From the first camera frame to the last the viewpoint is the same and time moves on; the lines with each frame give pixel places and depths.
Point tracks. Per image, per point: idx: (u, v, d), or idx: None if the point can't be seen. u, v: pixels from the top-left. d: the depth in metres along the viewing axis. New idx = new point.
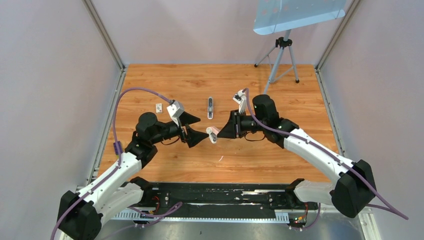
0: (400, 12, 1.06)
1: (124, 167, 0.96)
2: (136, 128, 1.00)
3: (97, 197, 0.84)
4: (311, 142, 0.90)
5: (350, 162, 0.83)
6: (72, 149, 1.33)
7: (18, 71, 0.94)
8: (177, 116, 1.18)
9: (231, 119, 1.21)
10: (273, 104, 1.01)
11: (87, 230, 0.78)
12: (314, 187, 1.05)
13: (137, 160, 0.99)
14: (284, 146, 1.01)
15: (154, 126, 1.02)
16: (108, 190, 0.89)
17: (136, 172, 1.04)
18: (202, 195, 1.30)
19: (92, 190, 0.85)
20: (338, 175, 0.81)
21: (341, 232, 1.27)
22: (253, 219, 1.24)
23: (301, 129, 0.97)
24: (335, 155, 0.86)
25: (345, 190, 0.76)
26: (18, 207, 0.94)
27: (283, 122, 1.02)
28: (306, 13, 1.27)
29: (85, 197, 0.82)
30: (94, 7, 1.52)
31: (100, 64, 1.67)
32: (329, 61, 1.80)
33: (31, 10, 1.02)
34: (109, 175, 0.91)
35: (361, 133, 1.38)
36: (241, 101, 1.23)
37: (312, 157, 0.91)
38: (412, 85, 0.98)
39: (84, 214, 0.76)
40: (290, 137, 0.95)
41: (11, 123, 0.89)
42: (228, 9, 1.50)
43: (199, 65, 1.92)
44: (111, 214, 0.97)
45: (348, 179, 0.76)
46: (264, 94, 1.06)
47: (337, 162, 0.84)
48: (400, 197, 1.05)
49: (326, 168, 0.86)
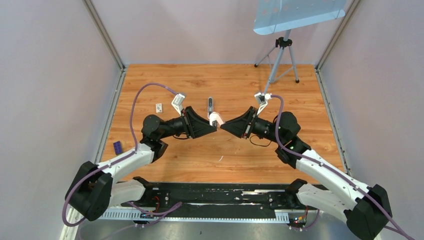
0: (400, 12, 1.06)
1: (139, 153, 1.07)
2: (142, 131, 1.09)
3: (115, 171, 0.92)
4: (324, 165, 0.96)
5: (365, 187, 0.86)
6: (72, 148, 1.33)
7: (17, 71, 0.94)
8: (177, 104, 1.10)
9: (247, 117, 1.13)
10: (298, 130, 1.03)
11: (99, 202, 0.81)
12: (323, 199, 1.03)
13: (151, 150, 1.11)
14: (296, 166, 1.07)
15: (158, 129, 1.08)
16: (123, 169, 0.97)
17: (146, 163, 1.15)
18: (202, 195, 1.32)
19: (111, 164, 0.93)
20: (354, 201, 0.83)
21: (342, 233, 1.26)
22: (253, 219, 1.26)
23: (313, 151, 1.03)
24: (350, 180, 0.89)
25: (362, 216, 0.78)
26: (16, 207, 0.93)
27: (295, 142, 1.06)
28: (306, 13, 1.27)
29: (104, 169, 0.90)
30: (94, 8, 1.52)
31: (99, 64, 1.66)
32: (329, 61, 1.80)
33: (30, 10, 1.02)
34: (127, 156, 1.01)
35: (361, 133, 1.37)
36: (263, 104, 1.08)
37: (326, 181, 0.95)
38: (412, 85, 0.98)
39: (101, 183, 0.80)
40: (303, 159, 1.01)
41: (10, 123, 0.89)
42: (228, 8, 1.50)
43: (199, 65, 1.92)
44: (116, 199, 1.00)
45: (365, 206, 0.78)
46: (292, 114, 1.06)
47: (353, 186, 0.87)
48: (402, 198, 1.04)
49: (341, 192, 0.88)
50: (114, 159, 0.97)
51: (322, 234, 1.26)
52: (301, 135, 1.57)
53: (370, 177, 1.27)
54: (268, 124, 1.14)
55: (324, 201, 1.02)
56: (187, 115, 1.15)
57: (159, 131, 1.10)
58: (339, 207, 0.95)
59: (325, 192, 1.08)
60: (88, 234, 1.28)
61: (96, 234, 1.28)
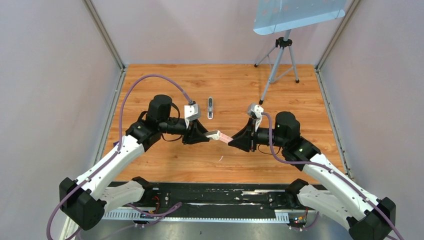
0: (400, 11, 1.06)
1: (124, 151, 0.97)
2: (150, 104, 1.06)
3: (95, 186, 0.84)
4: (334, 173, 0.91)
5: (375, 199, 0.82)
6: (72, 149, 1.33)
7: (18, 70, 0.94)
8: (190, 119, 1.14)
9: (246, 135, 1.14)
10: (299, 126, 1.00)
11: (89, 216, 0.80)
12: (322, 200, 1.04)
13: (138, 144, 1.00)
14: (303, 170, 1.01)
15: (167, 106, 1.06)
16: (106, 177, 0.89)
17: (139, 155, 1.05)
18: (202, 195, 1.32)
19: (90, 178, 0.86)
20: (363, 213, 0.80)
21: (342, 233, 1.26)
22: (253, 219, 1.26)
23: (323, 155, 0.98)
24: (360, 190, 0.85)
25: (371, 229, 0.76)
26: (16, 206, 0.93)
27: (303, 143, 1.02)
28: (306, 13, 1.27)
29: (83, 185, 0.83)
30: (94, 7, 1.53)
31: (99, 64, 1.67)
32: (329, 61, 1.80)
33: (31, 10, 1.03)
34: (108, 161, 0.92)
35: (361, 133, 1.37)
36: (256, 120, 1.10)
37: (334, 189, 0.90)
38: (412, 84, 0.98)
39: (82, 202, 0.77)
40: (312, 165, 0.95)
41: (11, 122, 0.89)
42: (228, 8, 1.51)
43: (199, 65, 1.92)
44: (113, 205, 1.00)
45: (373, 218, 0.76)
46: (289, 112, 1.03)
47: (362, 197, 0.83)
48: (402, 198, 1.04)
49: (349, 202, 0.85)
50: (94, 169, 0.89)
51: (322, 235, 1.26)
52: (302, 135, 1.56)
53: (370, 178, 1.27)
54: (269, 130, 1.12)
55: (323, 203, 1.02)
56: (194, 129, 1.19)
57: (165, 111, 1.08)
58: (341, 213, 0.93)
59: (327, 195, 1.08)
60: (88, 234, 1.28)
61: (96, 234, 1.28)
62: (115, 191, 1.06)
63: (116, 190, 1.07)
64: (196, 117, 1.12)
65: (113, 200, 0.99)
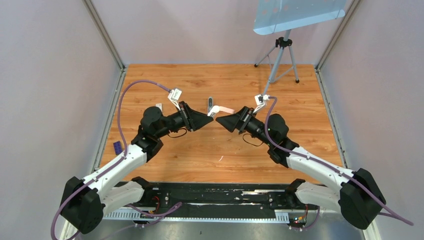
0: (400, 12, 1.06)
1: (129, 157, 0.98)
2: (141, 122, 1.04)
3: (102, 186, 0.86)
4: (311, 157, 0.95)
5: (350, 172, 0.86)
6: (72, 147, 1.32)
7: (18, 71, 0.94)
8: (174, 100, 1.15)
9: (241, 114, 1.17)
10: (287, 131, 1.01)
11: (89, 218, 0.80)
12: (318, 193, 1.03)
13: (142, 152, 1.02)
14: (288, 166, 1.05)
15: (158, 120, 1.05)
16: (112, 178, 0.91)
17: (141, 164, 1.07)
18: (202, 195, 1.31)
19: (97, 178, 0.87)
20: (339, 186, 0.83)
21: (343, 233, 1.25)
22: (253, 219, 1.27)
23: (301, 147, 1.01)
24: (335, 167, 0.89)
25: (350, 201, 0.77)
26: (17, 207, 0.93)
27: (287, 142, 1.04)
28: (306, 13, 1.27)
29: (90, 184, 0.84)
30: (94, 8, 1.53)
31: (99, 64, 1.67)
32: (329, 60, 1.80)
33: (31, 12, 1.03)
34: (116, 163, 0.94)
35: (361, 133, 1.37)
36: (261, 104, 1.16)
37: (314, 172, 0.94)
38: (411, 84, 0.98)
39: (87, 200, 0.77)
40: (292, 155, 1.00)
41: (10, 122, 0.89)
42: (228, 9, 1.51)
43: (199, 65, 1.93)
44: (112, 207, 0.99)
45: (351, 188, 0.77)
46: (279, 116, 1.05)
47: (337, 173, 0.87)
48: (402, 199, 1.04)
49: (328, 180, 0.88)
50: (102, 170, 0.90)
51: (322, 235, 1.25)
52: (302, 135, 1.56)
53: None
54: (260, 124, 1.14)
55: (319, 196, 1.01)
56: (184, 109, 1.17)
57: (159, 123, 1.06)
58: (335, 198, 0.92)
59: (321, 187, 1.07)
60: (89, 235, 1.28)
61: (97, 234, 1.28)
62: (115, 192, 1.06)
63: (115, 191, 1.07)
64: (179, 94, 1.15)
65: (112, 202, 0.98)
